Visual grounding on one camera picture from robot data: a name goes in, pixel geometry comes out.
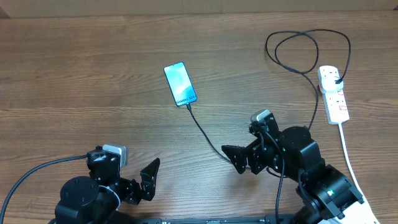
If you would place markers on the blue Galaxy smartphone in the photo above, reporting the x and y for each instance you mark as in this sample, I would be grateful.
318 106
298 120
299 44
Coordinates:
180 84

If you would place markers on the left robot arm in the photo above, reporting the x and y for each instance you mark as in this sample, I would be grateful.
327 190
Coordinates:
96 199

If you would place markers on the white power strip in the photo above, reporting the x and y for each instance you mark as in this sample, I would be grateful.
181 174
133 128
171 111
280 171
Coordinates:
334 103

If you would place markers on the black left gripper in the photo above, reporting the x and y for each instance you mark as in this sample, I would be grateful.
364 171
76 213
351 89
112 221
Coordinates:
147 183

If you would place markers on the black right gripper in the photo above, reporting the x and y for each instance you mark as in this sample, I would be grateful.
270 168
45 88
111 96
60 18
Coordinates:
255 153

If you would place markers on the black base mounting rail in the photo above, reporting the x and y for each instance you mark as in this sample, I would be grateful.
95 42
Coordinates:
211 221

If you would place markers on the white charger plug adapter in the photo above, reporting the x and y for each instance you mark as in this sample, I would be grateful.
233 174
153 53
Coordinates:
330 85

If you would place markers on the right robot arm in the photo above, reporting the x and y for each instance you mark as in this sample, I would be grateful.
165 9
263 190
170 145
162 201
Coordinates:
327 194

